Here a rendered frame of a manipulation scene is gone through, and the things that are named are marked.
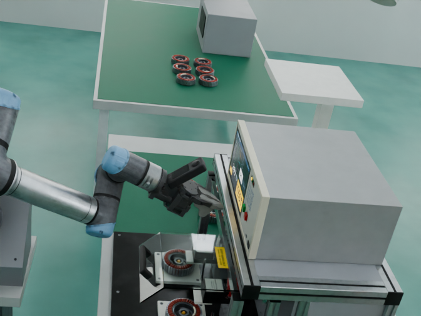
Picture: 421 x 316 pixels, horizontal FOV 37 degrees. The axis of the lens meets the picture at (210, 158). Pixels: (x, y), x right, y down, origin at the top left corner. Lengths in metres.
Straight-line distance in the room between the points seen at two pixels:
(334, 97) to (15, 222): 1.33
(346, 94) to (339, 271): 1.07
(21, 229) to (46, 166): 2.08
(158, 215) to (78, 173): 1.69
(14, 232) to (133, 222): 0.51
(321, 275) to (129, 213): 0.96
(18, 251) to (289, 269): 0.86
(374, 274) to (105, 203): 0.76
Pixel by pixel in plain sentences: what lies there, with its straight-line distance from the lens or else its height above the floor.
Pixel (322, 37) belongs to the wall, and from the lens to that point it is 6.82.
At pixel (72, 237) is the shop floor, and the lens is 3.58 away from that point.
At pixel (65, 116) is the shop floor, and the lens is 4.79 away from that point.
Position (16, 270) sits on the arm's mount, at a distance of 2.11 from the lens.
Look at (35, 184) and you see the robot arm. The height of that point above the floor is 1.30.
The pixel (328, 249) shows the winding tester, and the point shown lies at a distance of 1.79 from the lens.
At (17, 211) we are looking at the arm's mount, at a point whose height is 0.94.
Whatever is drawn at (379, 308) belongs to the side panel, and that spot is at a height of 1.05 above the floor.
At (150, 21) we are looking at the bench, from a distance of 4.61.
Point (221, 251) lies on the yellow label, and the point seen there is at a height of 1.07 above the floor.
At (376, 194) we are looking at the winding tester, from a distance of 1.80.
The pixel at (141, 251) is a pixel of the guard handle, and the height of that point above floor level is 1.06.
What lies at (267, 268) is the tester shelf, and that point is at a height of 1.11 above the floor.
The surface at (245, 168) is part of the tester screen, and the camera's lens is 1.85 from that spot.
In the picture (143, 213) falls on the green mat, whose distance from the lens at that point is 2.49.
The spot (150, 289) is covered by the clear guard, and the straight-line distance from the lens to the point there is 1.73.
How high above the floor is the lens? 2.18
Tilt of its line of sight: 29 degrees down
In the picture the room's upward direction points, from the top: 10 degrees clockwise
